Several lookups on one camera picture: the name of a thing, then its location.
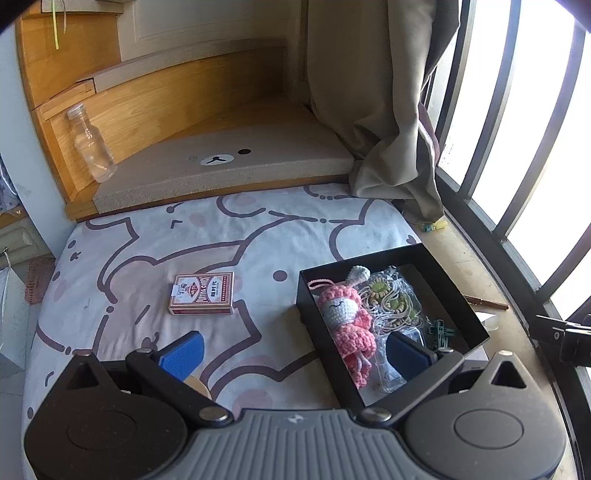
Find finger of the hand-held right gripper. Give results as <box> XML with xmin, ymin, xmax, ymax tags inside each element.
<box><xmin>529</xmin><ymin>313</ymin><xmax>591</xmax><ymax>367</ymax></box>

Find dark window grille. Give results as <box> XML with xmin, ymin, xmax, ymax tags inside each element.
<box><xmin>416</xmin><ymin>0</ymin><xmax>591</xmax><ymax>480</ymax></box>

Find white paper scrap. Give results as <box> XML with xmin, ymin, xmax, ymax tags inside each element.
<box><xmin>473</xmin><ymin>311</ymin><xmax>502</xmax><ymax>333</ymax></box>

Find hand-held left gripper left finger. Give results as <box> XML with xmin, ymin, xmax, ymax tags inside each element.
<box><xmin>58</xmin><ymin>330</ymin><xmax>234</xmax><ymax>426</ymax></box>

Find brown wicker basket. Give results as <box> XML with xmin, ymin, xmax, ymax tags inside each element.
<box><xmin>25</xmin><ymin>258</ymin><xmax>58</xmax><ymax>305</ymax></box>

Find beige cabinet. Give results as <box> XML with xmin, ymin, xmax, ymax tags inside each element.
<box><xmin>0</xmin><ymin>217</ymin><xmax>54</xmax><ymax>268</ymax></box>

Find clear plastic packet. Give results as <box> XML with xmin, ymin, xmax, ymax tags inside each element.
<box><xmin>374</xmin><ymin>325</ymin><xmax>432</xmax><ymax>393</ymax></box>

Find black box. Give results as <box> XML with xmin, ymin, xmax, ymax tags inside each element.
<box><xmin>298</xmin><ymin>243</ymin><xmax>490</xmax><ymax>409</ymax></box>

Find white bag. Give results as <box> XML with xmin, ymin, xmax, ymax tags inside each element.
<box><xmin>0</xmin><ymin>249</ymin><xmax>29</xmax><ymax>380</ymax></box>

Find clear plastic bottle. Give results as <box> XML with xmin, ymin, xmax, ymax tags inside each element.
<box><xmin>67</xmin><ymin>104</ymin><xmax>117</xmax><ymax>182</ymax></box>

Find bear print bedsheet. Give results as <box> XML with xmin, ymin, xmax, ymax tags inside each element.
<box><xmin>21</xmin><ymin>182</ymin><xmax>423</xmax><ymax>444</ymax></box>

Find green binder clips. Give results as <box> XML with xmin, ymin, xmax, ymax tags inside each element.
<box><xmin>425</xmin><ymin>318</ymin><xmax>455</xmax><ymax>352</ymax></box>

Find beige bear face cushion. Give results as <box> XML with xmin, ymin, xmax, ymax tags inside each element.
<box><xmin>92</xmin><ymin>99</ymin><xmax>355</xmax><ymax>215</ymax></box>

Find brown wooden pen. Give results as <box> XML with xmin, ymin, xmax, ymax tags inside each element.
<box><xmin>463</xmin><ymin>294</ymin><xmax>509</xmax><ymax>311</ymax></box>

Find beige curtain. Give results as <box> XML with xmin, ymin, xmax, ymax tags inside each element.
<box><xmin>305</xmin><ymin>0</ymin><xmax>462</xmax><ymax>222</ymax></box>

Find wooden bay window platform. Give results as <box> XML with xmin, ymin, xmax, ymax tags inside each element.
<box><xmin>16</xmin><ymin>0</ymin><xmax>324</xmax><ymax>220</ymax></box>

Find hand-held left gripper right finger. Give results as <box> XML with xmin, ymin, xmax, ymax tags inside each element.
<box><xmin>356</xmin><ymin>331</ymin><xmax>532</xmax><ymax>426</ymax></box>

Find pink crochet bunny doll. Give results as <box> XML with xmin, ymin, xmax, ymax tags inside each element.
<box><xmin>308</xmin><ymin>265</ymin><xmax>380</xmax><ymax>387</ymax></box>

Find red playing card box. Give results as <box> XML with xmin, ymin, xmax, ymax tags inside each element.
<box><xmin>167</xmin><ymin>271</ymin><xmax>235</xmax><ymax>316</ymax></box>

